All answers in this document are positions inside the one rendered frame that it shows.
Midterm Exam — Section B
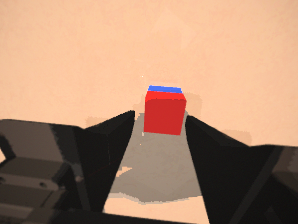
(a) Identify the red block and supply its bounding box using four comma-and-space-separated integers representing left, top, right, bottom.
144, 91, 187, 135

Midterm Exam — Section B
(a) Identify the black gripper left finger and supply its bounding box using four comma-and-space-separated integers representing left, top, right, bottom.
0, 110, 135, 213

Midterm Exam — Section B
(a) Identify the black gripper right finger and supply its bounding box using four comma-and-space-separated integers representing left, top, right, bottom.
185, 115, 298, 224

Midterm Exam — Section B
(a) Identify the blue block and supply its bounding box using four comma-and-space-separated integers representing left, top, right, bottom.
148, 85, 183, 93

